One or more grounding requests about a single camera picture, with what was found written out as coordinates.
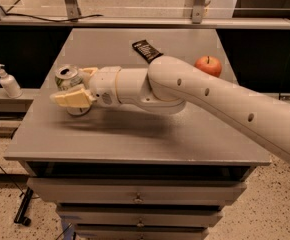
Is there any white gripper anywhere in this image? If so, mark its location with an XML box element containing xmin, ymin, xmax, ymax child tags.
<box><xmin>50</xmin><ymin>66</ymin><xmax>121</xmax><ymax>108</ymax></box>

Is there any green white 7up can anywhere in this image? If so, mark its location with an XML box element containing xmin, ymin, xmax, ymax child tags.
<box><xmin>54</xmin><ymin>65</ymin><xmax>89</xmax><ymax>116</ymax></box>

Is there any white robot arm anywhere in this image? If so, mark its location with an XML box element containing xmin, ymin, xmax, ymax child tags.
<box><xmin>50</xmin><ymin>56</ymin><xmax>290</xmax><ymax>165</ymax></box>

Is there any black snack bar wrapper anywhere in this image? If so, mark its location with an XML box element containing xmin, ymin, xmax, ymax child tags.
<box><xmin>132</xmin><ymin>40</ymin><xmax>162</xmax><ymax>64</ymax></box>

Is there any white pump lotion bottle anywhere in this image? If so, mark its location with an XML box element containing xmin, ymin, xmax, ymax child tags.
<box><xmin>0</xmin><ymin>64</ymin><xmax>22</xmax><ymax>98</ymax></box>

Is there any grey drawer cabinet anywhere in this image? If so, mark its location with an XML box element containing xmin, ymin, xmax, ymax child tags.
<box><xmin>3</xmin><ymin>28</ymin><xmax>272</xmax><ymax>240</ymax></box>

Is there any top drawer with knob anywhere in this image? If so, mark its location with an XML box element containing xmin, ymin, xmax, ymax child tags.
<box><xmin>27</xmin><ymin>178</ymin><xmax>246</xmax><ymax>206</ymax></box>

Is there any drawer with knob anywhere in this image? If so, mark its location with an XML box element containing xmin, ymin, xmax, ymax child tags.
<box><xmin>27</xmin><ymin>178</ymin><xmax>246</xmax><ymax>206</ymax></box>
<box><xmin>75</xmin><ymin>225</ymin><xmax>209</xmax><ymax>240</ymax></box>
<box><xmin>57</xmin><ymin>206</ymin><xmax>223</xmax><ymax>227</ymax></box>

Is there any red apple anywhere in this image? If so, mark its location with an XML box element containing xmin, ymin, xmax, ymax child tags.
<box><xmin>194</xmin><ymin>56</ymin><xmax>222</xmax><ymax>77</ymax></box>

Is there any middle drawer with knob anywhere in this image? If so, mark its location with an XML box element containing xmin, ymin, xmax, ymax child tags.
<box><xmin>57</xmin><ymin>206</ymin><xmax>223</xmax><ymax>227</ymax></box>

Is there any bottom drawer with knob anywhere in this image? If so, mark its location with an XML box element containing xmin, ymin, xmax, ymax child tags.
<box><xmin>75</xmin><ymin>225</ymin><xmax>209</xmax><ymax>240</ymax></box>

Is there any black floor stand foot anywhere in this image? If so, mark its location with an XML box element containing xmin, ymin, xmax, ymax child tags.
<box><xmin>14</xmin><ymin>188</ymin><xmax>33</xmax><ymax>227</ymax></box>

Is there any black cable on ledge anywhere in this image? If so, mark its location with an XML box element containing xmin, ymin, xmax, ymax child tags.
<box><xmin>4</xmin><ymin>13</ymin><xmax>103</xmax><ymax>23</ymax></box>

